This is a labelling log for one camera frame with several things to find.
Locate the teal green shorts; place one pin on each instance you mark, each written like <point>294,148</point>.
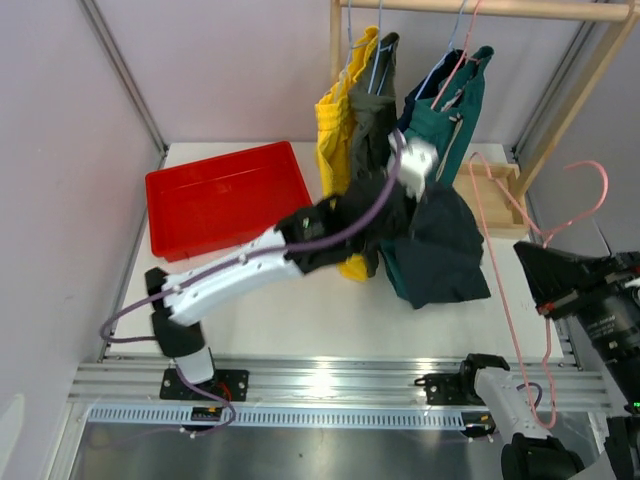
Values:
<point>450,132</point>

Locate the pink hanger of teal shorts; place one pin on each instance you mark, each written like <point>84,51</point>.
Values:
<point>451,91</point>

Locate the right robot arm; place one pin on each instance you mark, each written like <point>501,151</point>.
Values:
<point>527,454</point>

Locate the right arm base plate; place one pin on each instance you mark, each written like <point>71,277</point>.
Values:
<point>448,389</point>

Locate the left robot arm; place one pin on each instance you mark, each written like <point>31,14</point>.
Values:
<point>328,233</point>

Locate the wooden clothes rack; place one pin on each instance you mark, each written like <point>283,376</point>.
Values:
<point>505,188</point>

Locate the aluminium rail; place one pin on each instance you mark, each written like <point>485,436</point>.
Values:
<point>320,382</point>

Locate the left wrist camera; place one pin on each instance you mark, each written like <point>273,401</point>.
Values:
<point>416,160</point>

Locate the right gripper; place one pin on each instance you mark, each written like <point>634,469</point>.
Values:
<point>563,282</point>

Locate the dark grey shorts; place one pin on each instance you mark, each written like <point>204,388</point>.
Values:
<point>431,248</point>

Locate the red plastic bin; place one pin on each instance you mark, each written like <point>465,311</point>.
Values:
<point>223,201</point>

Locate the slotted cable duct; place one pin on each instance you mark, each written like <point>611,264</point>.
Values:
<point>290,417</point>

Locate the yellow shorts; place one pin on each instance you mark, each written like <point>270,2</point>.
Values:
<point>335,118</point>

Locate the navy blue shorts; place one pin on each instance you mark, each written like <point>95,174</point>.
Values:
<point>429,86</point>

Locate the olive green shorts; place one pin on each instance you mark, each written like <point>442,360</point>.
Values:
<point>373,101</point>

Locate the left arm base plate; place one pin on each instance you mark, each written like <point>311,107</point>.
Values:
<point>230,384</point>

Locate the blue hanger of yellow shorts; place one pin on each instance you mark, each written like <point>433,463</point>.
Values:
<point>342,40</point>

